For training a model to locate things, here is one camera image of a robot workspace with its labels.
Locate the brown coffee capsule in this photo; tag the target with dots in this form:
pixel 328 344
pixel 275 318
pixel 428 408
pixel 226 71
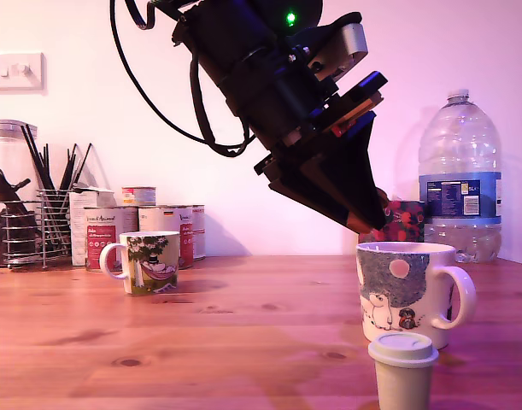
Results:
pixel 382 199

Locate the small cup with white lid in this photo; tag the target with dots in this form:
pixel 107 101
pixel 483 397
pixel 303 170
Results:
pixel 403 376

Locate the red floral box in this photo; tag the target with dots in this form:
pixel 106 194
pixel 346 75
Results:
pixel 408 222

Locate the large clear water bottle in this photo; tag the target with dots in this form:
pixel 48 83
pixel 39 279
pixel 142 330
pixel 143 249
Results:
pixel 459 200

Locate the white can with red label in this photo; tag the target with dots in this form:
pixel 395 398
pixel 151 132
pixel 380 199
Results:
pixel 199 232
pixel 183 226
pixel 102 230

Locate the blue cartoon print mug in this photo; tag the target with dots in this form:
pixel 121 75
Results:
pixel 393 290

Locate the green hammock print mug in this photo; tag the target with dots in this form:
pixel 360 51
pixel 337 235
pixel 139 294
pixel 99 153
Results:
pixel 151 265

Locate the black stick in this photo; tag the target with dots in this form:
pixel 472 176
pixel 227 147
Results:
pixel 39 156
pixel 47 166
pixel 33 156
pixel 66 168
pixel 83 162

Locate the white carton box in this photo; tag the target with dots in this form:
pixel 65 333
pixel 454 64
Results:
pixel 78 226

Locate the glass jar with metal lid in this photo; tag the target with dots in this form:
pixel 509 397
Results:
pixel 4 141

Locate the dark wooden utensil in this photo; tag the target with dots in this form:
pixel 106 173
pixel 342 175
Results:
pixel 4 188

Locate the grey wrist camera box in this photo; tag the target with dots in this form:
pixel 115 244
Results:
pixel 354 40

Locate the white light switch plate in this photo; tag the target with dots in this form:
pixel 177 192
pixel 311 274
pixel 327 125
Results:
pixel 17 72

